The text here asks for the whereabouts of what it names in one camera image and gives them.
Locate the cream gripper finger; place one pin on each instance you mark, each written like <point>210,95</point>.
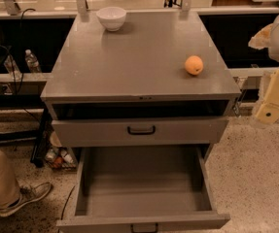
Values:
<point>266,110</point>
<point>262,39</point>

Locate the orange fruit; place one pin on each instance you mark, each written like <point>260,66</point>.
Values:
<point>194,65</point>

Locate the grey drawer cabinet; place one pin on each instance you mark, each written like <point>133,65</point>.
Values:
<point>139,71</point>

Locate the open grey lower drawer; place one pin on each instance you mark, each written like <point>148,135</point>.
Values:
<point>142,190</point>

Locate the white ceramic bowl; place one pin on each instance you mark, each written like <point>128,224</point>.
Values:
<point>111,18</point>

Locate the clear plastic water bottle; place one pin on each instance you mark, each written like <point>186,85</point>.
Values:
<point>32,62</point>

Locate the clutter of bottles on floor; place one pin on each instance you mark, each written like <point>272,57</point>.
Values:
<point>57,156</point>

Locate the grey sneaker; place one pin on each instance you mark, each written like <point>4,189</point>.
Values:
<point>28,195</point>

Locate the black table frame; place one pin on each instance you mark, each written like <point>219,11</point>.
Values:
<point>23,118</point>

